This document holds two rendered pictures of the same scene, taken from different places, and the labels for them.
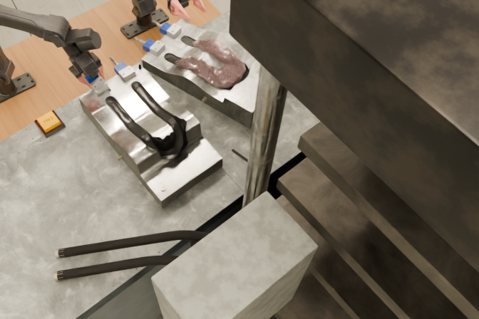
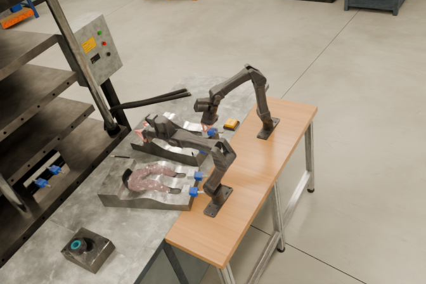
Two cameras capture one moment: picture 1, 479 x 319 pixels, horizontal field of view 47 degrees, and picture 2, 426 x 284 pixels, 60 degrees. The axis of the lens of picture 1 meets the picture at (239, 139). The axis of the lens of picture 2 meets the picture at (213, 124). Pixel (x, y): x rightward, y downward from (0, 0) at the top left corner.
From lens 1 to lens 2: 2.81 m
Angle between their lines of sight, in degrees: 82
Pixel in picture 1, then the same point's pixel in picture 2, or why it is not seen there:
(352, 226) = (47, 72)
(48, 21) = (218, 87)
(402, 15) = not seen: outside the picture
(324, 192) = (57, 75)
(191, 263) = (91, 18)
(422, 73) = not seen: outside the picture
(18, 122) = (249, 120)
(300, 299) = (87, 126)
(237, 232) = (78, 26)
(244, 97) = (122, 163)
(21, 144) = (238, 114)
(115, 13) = (245, 199)
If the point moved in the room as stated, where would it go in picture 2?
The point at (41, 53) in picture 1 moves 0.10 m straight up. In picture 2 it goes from (270, 153) to (269, 139)
